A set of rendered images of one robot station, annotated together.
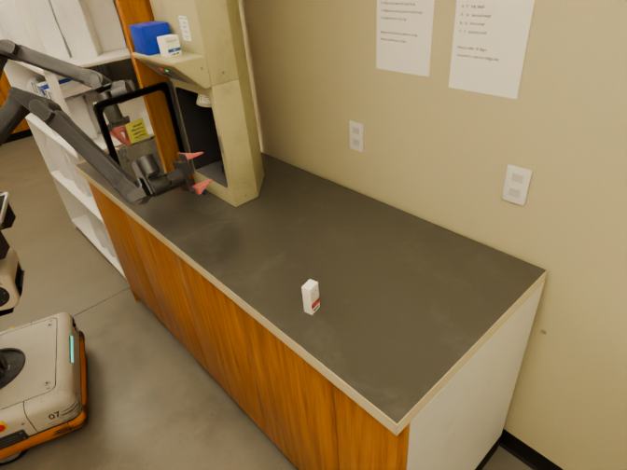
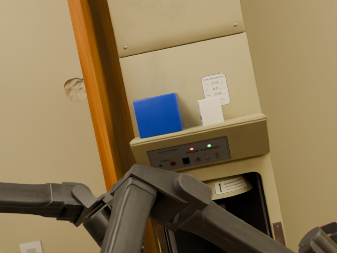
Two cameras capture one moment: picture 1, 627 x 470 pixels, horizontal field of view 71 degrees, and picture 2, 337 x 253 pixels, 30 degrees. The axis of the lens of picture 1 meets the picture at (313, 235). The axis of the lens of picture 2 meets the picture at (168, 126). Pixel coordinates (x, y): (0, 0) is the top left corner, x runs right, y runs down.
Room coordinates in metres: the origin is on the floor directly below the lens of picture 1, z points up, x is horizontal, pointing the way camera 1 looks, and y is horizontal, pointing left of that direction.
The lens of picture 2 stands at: (0.63, 1.57, 1.60)
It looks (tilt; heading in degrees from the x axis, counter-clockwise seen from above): 3 degrees down; 314
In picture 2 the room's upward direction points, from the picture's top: 11 degrees counter-clockwise
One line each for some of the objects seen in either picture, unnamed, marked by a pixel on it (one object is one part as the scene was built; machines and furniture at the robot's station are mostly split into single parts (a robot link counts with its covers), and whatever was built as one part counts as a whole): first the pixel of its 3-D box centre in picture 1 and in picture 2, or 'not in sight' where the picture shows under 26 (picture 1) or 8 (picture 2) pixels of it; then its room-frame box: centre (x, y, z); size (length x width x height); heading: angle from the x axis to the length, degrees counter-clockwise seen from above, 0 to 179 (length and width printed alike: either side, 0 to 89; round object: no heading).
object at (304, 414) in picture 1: (267, 294); not in sight; (1.56, 0.24, 0.45); 2.05 x 0.67 x 0.90; 40
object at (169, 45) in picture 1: (169, 46); (210, 111); (1.59, 0.42, 1.54); 0.05 x 0.05 x 0.06; 44
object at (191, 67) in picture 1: (170, 69); (201, 147); (1.62, 0.44, 1.46); 0.32 x 0.12 x 0.10; 40
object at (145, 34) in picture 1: (151, 37); (159, 115); (1.68, 0.50, 1.56); 0.10 x 0.10 x 0.09; 40
